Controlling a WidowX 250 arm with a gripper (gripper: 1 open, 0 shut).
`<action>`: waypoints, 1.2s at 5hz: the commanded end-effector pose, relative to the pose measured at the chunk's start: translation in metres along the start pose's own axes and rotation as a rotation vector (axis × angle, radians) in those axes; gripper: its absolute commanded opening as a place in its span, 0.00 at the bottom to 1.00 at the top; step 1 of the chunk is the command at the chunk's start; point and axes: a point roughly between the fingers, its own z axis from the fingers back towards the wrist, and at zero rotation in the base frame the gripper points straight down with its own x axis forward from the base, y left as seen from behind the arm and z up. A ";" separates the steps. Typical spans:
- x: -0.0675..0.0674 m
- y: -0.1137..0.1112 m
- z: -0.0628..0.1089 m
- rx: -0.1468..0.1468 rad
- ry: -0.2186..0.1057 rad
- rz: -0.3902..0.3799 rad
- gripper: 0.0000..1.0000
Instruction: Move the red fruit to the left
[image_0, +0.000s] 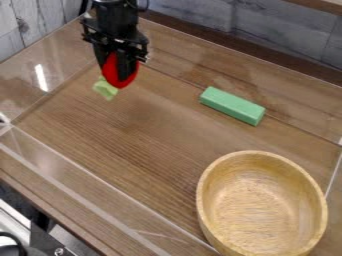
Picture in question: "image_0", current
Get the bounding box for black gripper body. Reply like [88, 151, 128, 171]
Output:
[80, 18, 149, 62]

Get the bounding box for clear acrylic front wall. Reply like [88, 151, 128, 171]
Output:
[0, 119, 219, 256]

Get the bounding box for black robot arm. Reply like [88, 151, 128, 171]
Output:
[80, 0, 149, 88]

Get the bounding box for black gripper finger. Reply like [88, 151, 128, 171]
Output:
[93, 44, 108, 66]
[116, 49, 136, 82]

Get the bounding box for wooden bowl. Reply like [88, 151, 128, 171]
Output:
[196, 150, 328, 256]

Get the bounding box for black metal stand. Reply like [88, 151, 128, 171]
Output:
[0, 181, 77, 256]

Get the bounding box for green rectangular block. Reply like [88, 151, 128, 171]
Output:
[198, 87, 265, 126]

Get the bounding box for red plush strawberry green leaves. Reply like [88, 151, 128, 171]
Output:
[92, 52, 138, 101]

